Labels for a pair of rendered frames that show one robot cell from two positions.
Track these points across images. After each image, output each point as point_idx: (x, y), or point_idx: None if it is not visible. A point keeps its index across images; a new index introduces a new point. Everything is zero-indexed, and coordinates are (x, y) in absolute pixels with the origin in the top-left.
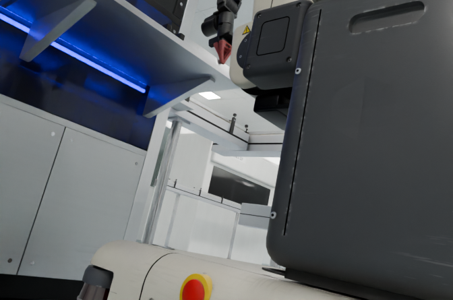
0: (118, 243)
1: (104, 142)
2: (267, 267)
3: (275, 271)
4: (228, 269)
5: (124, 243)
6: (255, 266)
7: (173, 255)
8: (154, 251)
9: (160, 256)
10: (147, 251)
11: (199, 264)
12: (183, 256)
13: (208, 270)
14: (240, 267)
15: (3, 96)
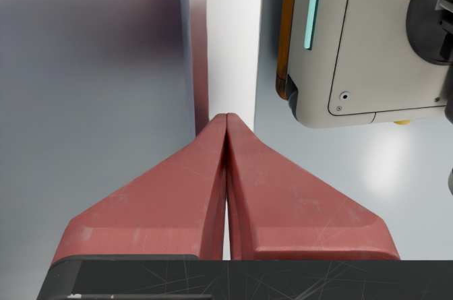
0: (325, 126)
1: None
2: (410, 30)
3: (429, 62)
4: (418, 114)
5: (330, 125)
6: (396, 27)
7: (378, 120)
8: (361, 122)
9: (369, 123)
10: (356, 123)
11: (400, 118)
12: (384, 117)
13: (407, 118)
14: (412, 89)
15: None
